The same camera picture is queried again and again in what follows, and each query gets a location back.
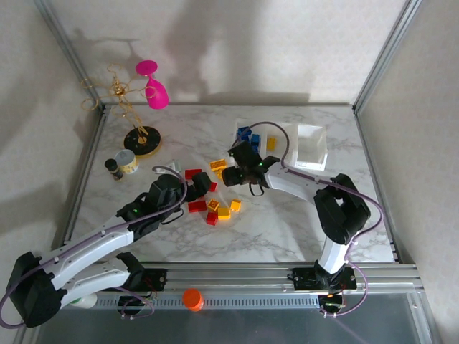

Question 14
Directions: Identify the white bottle green cap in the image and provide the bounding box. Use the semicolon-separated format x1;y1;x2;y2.
70;293;98;310

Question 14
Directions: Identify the grey metal panel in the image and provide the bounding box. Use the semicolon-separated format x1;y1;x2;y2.
14;293;442;344

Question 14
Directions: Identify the white yellow can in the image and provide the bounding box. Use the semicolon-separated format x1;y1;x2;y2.
114;149;139;176

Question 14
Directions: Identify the pink wine glass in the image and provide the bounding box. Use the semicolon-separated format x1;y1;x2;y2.
135;59;170;110

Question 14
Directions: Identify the group of blue bricks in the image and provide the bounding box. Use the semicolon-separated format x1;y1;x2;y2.
232;119;269;163

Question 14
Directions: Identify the orange bottle cap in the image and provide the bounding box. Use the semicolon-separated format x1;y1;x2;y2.
181;287;205;312

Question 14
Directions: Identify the aluminium frame post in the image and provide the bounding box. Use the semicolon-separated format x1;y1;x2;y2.
34;0;107;113
352;0;423;114

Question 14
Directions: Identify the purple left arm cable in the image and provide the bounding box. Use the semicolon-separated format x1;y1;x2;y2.
0;164;189;330

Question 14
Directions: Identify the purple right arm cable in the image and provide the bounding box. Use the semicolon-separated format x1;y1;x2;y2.
240;121;384;319

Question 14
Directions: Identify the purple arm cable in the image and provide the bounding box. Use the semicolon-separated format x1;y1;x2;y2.
0;164;189;330
240;121;384;319

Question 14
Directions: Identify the gold wire glass rack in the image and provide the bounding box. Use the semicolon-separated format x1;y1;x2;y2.
80;63;163;159

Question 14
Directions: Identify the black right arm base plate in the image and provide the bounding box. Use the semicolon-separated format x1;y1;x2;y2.
288;267;356;290

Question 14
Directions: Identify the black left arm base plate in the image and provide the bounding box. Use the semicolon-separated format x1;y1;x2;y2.
102;268;168;292

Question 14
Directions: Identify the small dark bottle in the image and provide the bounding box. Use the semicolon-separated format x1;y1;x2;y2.
104;158;124;181

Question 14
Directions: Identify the thin purple base cable loop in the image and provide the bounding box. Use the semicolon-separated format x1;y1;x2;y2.
118;282;158;320

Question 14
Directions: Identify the aluminium front rail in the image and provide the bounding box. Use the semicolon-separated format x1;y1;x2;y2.
30;262;425;310

